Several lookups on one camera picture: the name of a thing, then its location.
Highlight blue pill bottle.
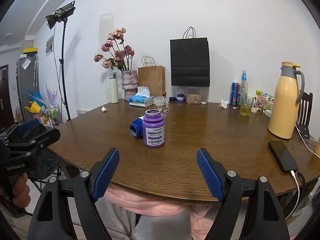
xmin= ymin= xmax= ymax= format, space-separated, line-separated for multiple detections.
xmin=130 ymin=116 xmax=144 ymax=139

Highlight purple pill bottle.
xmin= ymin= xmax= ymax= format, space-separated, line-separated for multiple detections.
xmin=142 ymin=109 xmax=165 ymax=148

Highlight person's left hand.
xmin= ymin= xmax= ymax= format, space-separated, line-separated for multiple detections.
xmin=12 ymin=173 xmax=31 ymax=209

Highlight cluttered storage rack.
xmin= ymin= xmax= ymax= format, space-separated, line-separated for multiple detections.
xmin=24 ymin=87 xmax=62 ymax=128

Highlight grey refrigerator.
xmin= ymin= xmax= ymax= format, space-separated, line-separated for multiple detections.
xmin=16 ymin=56 xmax=39 ymax=122

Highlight pink jacket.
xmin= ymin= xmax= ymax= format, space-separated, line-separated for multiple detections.
xmin=104 ymin=184 xmax=213 ymax=239

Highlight black smartphone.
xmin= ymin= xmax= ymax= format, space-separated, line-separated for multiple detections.
xmin=268 ymin=141 xmax=298 ymax=173

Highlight cream thermos bottle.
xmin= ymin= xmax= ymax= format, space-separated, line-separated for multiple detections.
xmin=109 ymin=72 xmax=119 ymax=103

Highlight yellow thermos jug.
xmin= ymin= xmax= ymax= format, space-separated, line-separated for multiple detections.
xmin=268 ymin=61 xmax=305 ymax=139

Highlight dark wooden chair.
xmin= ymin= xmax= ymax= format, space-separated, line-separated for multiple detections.
xmin=297 ymin=92 xmax=313 ymax=140

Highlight pink ceramic vase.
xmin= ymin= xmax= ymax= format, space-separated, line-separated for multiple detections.
xmin=121 ymin=70 xmax=138 ymax=101

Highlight dried pink flowers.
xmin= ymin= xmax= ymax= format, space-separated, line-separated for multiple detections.
xmin=93 ymin=28 xmax=135 ymax=72

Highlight colourful snack packets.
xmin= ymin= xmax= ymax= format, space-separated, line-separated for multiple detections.
xmin=256 ymin=90 xmax=274 ymax=113

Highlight glass with yellow liquid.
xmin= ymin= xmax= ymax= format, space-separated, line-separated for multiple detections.
xmin=240 ymin=96 xmax=254 ymax=116

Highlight studio light on stand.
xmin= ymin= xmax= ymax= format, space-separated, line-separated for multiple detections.
xmin=46 ymin=1 xmax=75 ymax=121

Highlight blue tissue box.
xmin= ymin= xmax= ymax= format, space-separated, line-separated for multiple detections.
xmin=129 ymin=86 xmax=154 ymax=108

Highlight crumpled white tissue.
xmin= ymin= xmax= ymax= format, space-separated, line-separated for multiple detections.
xmin=219 ymin=99 xmax=228 ymax=109

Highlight blue drink can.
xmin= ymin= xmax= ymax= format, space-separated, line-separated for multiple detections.
xmin=229 ymin=82 xmax=240 ymax=106

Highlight clear glass bottle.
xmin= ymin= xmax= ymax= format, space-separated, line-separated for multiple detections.
xmin=239 ymin=70 xmax=248 ymax=105

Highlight brown paper bag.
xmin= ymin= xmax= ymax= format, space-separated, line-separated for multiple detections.
xmin=138 ymin=56 xmax=166 ymax=96

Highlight clear glass jar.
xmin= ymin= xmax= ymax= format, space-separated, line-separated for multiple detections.
xmin=153 ymin=96 xmax=169 ymax=118

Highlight clear container with grains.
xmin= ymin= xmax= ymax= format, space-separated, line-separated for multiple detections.
xmin=185 ymin=87 xmax=202 ymax=105

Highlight small purple white jar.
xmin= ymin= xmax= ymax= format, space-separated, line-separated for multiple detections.
xmin=176 ymin=94 xmax=185 ymax=102

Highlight black paper bag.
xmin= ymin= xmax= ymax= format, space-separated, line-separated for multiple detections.
xmin=170 ymin=27 xmax=210 ymax=87

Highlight white charging cable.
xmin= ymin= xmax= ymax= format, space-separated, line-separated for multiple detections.
xmin=285 ymin=170 xmax=301 ymax=221

